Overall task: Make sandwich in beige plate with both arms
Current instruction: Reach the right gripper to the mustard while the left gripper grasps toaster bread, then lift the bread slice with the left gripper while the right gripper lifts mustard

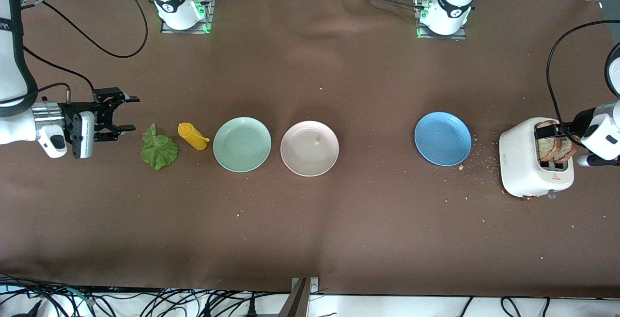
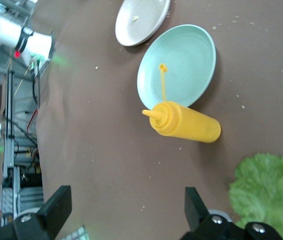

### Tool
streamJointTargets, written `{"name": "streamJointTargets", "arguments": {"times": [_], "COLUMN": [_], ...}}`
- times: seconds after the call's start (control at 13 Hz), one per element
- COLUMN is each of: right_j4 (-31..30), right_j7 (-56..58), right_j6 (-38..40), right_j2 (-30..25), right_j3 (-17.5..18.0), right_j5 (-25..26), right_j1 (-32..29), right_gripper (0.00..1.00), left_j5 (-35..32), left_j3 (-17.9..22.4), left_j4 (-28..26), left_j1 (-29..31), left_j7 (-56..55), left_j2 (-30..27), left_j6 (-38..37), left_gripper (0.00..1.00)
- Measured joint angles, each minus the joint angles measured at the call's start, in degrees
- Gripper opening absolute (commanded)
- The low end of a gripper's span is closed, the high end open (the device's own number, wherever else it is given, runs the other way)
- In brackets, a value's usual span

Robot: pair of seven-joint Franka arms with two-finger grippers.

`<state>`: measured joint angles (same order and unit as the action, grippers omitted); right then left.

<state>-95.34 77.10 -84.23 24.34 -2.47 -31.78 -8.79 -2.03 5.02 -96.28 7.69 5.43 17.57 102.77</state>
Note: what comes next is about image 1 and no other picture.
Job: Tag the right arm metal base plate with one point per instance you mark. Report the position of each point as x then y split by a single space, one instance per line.
211 11

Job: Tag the mint green plate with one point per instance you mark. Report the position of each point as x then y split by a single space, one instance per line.
242 145

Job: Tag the blue plate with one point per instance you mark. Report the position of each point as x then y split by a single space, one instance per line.
442 138

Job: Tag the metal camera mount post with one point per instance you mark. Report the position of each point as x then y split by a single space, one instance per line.
298 302

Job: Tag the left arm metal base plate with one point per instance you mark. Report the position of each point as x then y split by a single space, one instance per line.
441 37

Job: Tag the brown tablecloth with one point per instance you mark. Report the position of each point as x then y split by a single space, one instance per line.
339 234

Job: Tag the beige plate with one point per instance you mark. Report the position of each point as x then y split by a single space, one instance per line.
305 154

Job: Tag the green lettuce leaf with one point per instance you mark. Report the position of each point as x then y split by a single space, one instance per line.
160 152

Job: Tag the white toaster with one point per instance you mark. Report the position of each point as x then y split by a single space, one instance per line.
518 162

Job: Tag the yellow mustard squeeze bottle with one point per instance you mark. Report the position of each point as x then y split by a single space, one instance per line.
193 136

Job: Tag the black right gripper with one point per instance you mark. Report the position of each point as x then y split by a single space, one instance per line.
98 115

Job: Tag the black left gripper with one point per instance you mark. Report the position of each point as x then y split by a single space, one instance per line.
580 119

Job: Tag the brown bread slice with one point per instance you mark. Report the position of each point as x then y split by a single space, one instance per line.
546 148
569 148

